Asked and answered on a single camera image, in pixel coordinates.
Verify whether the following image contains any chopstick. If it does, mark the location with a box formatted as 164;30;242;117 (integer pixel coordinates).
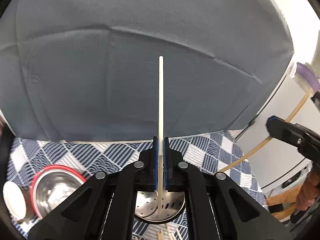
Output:
157;56;164;214

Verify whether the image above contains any person's right hand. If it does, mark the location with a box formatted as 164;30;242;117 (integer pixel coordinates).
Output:
296;168;319;211

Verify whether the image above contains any black steel utensil cup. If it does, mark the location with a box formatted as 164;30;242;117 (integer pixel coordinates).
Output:
134;191;186;223

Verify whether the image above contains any blue patterned tablecloth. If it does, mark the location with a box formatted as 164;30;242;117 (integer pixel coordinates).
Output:
6;132;266;239

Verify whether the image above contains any steel bowl with red rim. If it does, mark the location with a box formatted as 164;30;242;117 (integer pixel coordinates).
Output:
29;165;86;219

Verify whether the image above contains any purple folded cloth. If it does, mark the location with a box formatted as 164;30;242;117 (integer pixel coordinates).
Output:
296;62;319;92

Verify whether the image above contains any beige ceramic mug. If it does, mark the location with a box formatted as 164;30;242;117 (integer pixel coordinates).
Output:
3;181;34;220

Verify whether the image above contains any grey upholstered sofa back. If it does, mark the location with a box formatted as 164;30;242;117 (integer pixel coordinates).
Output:
1;0;294;141

